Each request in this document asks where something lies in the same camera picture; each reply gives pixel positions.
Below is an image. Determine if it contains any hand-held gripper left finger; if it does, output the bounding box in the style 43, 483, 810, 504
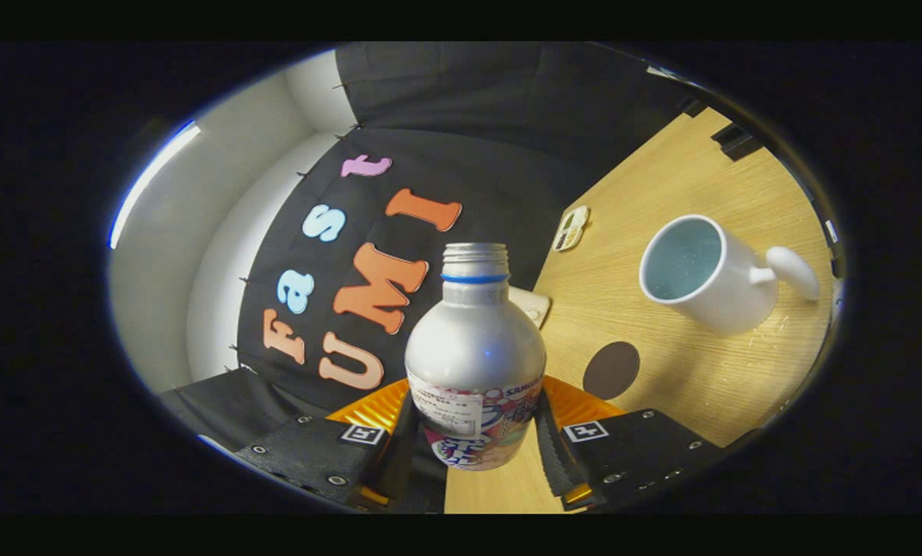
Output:
233, 377, 419, 510

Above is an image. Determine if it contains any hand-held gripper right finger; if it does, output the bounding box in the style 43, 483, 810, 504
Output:
534, 375, 728, 512

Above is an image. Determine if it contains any dark brown round coaster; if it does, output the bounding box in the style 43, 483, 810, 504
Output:
582, 341, 641, 401

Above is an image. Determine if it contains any silver juice bottle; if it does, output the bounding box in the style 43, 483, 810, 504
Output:
404, 242, 547, 472

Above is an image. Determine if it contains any white cup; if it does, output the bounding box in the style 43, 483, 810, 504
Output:
638, 214, 822, 337

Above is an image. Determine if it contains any wooden table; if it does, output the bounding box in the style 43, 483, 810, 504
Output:
444, 107, 836, 514

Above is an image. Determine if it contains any white toaster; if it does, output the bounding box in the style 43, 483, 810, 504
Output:
507, 286, 552, 331

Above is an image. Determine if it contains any white divided condiment tray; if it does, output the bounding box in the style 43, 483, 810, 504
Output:
552, 205, 590, 253

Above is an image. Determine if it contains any black backdrop cloth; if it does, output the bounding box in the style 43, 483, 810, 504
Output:
160, 42, 709, 456

